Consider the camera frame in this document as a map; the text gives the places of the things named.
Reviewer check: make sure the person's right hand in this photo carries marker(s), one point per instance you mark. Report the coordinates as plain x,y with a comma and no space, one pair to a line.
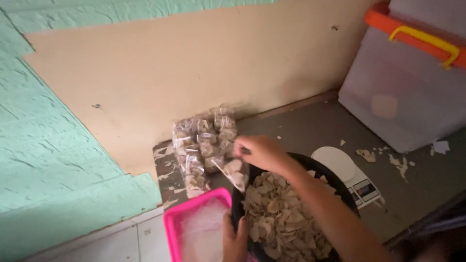
260,151

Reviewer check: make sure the person's left hand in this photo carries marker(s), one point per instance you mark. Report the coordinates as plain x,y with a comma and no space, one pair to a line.
233,240

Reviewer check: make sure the person's right fingers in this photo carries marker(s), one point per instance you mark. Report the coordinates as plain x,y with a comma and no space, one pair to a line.
242,150

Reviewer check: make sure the clear bag of chips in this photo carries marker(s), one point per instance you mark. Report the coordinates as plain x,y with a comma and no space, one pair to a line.
233,173

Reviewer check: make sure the black round basin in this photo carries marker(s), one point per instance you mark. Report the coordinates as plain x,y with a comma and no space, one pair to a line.
295,203

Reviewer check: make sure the pile of packed chip bags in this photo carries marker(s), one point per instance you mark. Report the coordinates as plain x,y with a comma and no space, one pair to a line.
202,145

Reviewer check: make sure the heap of loose chips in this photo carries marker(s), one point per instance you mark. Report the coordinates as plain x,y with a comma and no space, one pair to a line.
287,218

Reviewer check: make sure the stack of empty clear bags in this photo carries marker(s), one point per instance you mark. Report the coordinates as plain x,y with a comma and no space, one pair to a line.
205,233

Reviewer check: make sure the pink plastic basket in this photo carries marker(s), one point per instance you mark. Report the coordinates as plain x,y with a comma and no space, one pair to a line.
189,225

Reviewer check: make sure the white digital kitchen scale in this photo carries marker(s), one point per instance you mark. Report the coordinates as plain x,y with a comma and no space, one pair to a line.
346,171

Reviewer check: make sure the translucent storage box orange lid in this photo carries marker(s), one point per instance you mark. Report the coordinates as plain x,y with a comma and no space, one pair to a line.
407,80

